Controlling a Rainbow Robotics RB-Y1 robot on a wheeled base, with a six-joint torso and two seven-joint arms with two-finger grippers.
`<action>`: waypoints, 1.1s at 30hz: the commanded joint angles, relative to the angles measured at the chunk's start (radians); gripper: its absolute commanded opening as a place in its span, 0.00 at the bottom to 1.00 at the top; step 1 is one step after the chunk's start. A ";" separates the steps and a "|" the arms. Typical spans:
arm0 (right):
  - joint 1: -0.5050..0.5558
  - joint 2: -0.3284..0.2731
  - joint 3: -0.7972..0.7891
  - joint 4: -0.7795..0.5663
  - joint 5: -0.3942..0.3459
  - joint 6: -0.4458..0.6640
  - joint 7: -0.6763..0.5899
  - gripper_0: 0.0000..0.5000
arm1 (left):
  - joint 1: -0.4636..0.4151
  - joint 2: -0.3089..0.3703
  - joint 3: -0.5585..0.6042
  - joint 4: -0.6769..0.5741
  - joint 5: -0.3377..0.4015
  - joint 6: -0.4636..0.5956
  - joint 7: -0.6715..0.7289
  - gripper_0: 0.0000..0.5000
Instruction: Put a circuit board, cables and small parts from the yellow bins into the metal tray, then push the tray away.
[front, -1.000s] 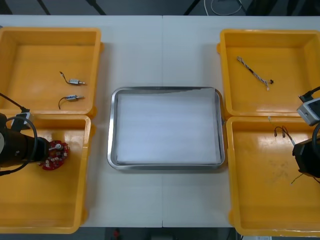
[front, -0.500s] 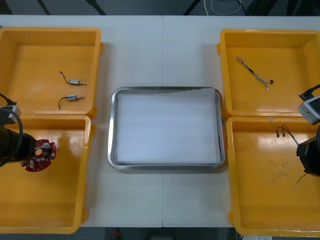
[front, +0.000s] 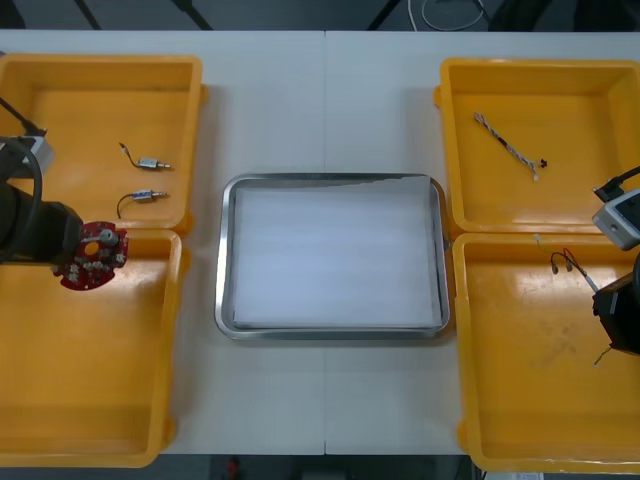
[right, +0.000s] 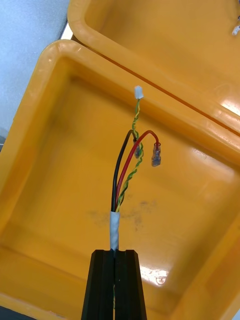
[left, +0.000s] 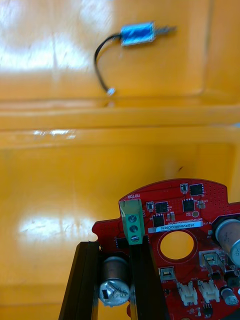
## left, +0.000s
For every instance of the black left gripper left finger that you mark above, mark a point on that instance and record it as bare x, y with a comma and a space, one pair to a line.
80, 287

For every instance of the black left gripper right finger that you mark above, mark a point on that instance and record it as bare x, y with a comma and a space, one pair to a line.
145, 287

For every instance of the round red circuit board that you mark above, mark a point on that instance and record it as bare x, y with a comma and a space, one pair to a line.
215, 200

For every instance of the blue label metal solenoid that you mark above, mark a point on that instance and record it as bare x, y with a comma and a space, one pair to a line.
137, 33

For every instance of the yellow-orange plastic bin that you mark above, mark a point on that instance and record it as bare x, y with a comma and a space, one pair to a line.
50, 75
50, 180

